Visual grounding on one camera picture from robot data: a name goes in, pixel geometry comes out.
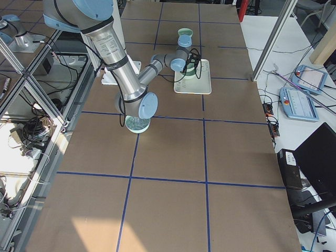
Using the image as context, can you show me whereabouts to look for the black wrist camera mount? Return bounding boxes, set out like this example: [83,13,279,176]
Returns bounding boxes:
[190,52,201,68]

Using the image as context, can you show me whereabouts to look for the lower blue teach pendant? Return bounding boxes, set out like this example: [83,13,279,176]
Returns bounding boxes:
[279,87,319,122]

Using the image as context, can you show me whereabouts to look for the black computer box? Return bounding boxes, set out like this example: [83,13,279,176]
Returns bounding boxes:
[277,149,302,190]

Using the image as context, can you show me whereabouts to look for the white camera stand pillar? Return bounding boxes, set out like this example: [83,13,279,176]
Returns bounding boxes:
[78,1,139,91]

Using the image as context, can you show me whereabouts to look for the cream bear tray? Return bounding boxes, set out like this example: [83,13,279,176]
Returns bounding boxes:
[174,59,212,95]

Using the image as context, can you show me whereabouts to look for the aluminium frame post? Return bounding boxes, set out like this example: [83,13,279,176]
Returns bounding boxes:
[251,0,297,81]

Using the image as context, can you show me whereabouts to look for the black orange power strip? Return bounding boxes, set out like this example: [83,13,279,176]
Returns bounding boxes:
[262,102,280,139]

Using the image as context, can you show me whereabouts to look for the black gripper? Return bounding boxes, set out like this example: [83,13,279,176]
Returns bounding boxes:
[184,59,195,72]

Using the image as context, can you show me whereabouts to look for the green bowl with ice cubes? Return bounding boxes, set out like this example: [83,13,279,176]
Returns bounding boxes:
[125,115,151,134]

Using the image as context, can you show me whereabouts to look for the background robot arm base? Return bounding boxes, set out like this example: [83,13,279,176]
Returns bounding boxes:
[1,14,38,53]

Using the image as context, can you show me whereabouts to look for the upper blue teach pendant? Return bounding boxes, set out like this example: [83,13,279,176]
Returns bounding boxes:
[291,65,327,95]

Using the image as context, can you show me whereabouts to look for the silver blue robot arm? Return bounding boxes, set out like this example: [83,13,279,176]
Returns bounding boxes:
[43,1,192,119]

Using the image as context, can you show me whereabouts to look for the blue teach pendant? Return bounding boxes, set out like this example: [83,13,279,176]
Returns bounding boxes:
[291,65,327,95]
[279,87,319,122]

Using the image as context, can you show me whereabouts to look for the wooden board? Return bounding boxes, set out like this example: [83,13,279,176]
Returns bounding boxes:
[309,23,336,65]

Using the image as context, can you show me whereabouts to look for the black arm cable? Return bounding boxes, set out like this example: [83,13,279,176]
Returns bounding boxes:
[157,48,203,85]

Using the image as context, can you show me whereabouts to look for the black laptop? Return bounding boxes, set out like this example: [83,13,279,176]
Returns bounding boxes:
[293,123,335,217]

